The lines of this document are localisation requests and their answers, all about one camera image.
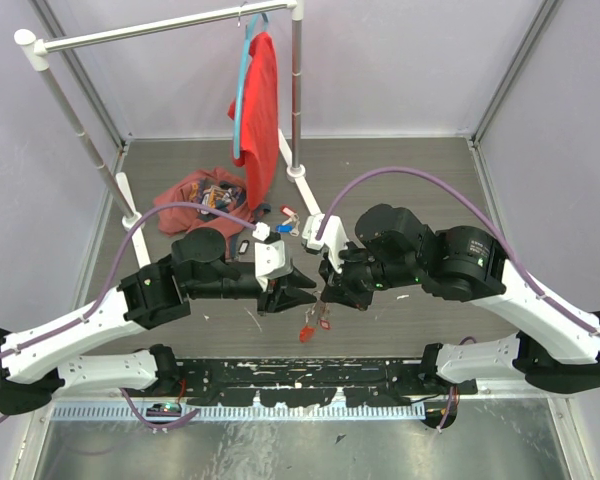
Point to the white metal clothes rack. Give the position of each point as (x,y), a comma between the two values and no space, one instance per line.
(166,80)

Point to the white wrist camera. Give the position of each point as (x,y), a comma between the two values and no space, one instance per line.
(272,256)
(332,240)

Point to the red hanging t-shirt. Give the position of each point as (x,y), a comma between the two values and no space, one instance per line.
(259,136)

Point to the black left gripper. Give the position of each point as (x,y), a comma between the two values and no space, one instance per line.
(284,293)

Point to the small circuit board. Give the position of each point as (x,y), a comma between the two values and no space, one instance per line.
(164,409)

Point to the key with blue tag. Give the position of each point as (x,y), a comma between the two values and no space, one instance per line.
(287,228)

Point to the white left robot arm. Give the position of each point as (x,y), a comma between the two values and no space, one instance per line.
(40,363)

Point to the red carabiner keyring with chain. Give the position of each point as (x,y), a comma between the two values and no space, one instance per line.
(313,315)

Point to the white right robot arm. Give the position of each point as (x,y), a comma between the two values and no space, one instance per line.
(556,347)

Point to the crumpled maroon t-shirt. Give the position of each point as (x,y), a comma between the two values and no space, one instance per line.
(216,188)

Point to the perforated cable duct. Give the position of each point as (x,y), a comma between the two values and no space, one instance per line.
(338,411)

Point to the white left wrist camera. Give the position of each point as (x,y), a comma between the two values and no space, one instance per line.
(272,256)

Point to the key with black tag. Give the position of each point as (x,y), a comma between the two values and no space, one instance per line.
(240,248)

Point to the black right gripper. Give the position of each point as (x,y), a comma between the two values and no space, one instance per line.
(338,287)

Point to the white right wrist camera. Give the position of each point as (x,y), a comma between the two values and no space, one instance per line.
(332,240)

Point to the blue clothes hanger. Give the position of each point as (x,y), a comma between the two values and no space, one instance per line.
(250,33)

